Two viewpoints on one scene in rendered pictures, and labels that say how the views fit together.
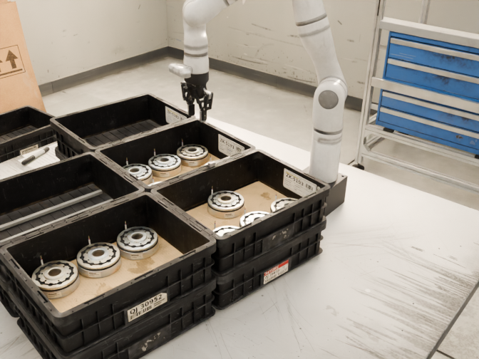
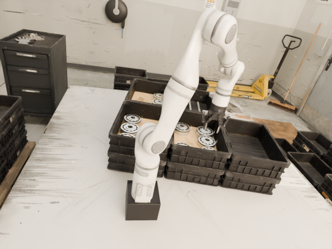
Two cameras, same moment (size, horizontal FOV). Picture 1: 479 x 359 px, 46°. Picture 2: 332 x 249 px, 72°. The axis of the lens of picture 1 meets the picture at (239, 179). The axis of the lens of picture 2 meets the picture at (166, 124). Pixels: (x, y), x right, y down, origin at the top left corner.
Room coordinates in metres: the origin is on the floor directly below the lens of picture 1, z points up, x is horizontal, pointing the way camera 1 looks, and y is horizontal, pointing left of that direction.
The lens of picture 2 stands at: (2.08, -0.79, 1.55)
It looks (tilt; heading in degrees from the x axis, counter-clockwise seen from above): 30 degrees down; 128
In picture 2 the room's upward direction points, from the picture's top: 11 degrees clockwise
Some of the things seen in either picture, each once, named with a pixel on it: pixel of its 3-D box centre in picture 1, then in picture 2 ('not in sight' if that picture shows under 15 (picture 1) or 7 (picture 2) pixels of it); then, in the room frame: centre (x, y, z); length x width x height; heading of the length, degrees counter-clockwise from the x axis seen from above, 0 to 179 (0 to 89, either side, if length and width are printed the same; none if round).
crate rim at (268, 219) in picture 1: (241, 191); (144, 121); (1.32, -0.01, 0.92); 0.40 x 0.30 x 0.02; 132
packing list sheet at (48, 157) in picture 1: (70, 152); (281, 168); (1.94, 0.65, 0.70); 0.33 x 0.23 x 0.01; 142
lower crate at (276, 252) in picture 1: (240, 240); (141, 144); (1.32, -0.01, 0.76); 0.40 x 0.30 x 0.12; 132
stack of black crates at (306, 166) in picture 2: not in sight; (306, 181); (2.10, 1.32, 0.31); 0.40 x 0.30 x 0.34; 142
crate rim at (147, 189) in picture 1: (176, 152); (197, 130); (1.54, 0.19, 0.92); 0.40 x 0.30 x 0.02; 132
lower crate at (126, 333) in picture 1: (116, 301); not in sight; (1.05, 0.29, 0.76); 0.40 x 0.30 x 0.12; 132
